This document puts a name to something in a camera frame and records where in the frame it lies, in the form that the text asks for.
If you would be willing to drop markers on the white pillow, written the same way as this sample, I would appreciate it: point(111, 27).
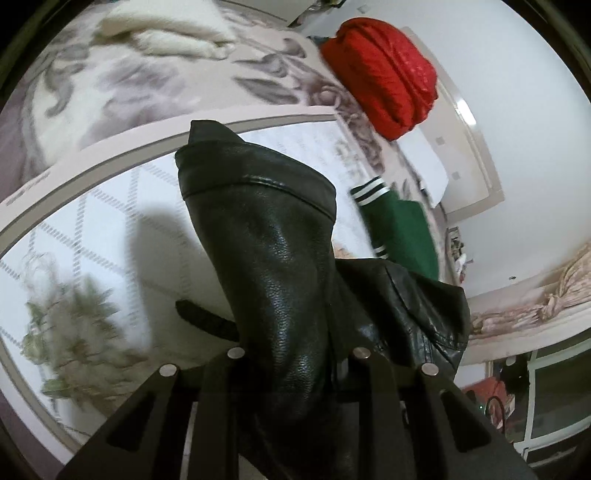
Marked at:
point(426, 164)

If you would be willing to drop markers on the beige bed headboard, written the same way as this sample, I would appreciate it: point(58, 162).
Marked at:
point(454, 134)

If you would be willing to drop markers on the red garment on ledge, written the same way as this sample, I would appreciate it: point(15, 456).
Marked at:
point(492, 399)

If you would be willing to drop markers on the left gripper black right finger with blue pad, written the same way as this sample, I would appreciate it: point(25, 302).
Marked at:
point(418, 425)

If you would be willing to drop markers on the red quilted duvet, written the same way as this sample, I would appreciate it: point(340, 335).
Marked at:
point(395, 85)

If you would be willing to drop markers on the white bedside table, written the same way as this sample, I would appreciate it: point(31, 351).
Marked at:
point(456, 256)

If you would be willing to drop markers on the white diamond pattern mat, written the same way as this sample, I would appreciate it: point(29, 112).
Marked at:
point(94, 254)

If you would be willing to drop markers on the pink floral curtain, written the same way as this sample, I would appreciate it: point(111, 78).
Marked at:
point(535, 313)

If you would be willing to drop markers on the black leather jacket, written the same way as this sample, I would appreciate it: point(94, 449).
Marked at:
point(265, 221)

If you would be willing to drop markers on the white folded blanket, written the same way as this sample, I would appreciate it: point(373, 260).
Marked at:
point(166, 28)

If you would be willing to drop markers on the floral pink bed cover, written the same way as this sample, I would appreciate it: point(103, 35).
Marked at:
point(84, 88)

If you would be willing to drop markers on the green varsity jacket folded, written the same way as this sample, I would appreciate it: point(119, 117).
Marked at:
point(398, 228)

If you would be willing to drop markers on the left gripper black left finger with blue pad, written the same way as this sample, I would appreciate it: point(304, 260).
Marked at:
point(177, 424)

